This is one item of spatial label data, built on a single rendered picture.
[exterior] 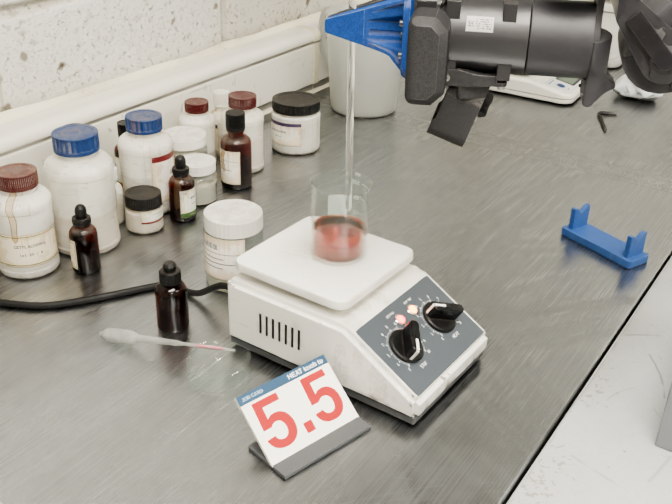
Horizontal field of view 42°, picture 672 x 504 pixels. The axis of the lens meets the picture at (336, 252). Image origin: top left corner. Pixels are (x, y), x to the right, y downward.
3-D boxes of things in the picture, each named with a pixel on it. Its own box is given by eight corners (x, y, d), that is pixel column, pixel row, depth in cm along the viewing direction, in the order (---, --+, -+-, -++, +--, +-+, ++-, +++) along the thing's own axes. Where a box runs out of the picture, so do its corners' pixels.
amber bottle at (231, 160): (241, 175, 114) (239, 104, 109) (258, 186, 111) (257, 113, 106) (215, 182, 111) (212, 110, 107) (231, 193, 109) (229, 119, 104)
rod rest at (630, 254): (648, 262, 96) (655, 233, 95) (628, 270, 95) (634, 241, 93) (579, 227, 104) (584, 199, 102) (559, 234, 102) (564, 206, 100)
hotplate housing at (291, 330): (487, 357, 79) (497, 281, 76) (414, 432, 70) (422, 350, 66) (293, 280, 90) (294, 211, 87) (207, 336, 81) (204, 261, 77)
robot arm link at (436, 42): (534, 24, 57) (522, 115, 60) (530, -28, 73) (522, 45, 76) (407, 17, 58) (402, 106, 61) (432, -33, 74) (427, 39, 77)
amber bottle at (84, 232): (104, 262, 92) (98, 199, 89) (96, 276, 90) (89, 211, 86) (77, 261, 92) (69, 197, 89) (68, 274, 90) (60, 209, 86)
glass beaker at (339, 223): (296, 252, 78) (297, 169, 74) (346, 238, 81) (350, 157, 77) (332, 281, 74) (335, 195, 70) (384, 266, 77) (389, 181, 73)
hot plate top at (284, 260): (417, 258, 79) (418, 249, 79) (342, 314, 70) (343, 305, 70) (311, 221, 85) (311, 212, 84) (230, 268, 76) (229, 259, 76)
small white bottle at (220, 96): (234, 147, 122) (233, 87, 118) (235, 156, 119) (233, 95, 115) (210, 147, 122) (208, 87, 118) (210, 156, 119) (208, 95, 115)
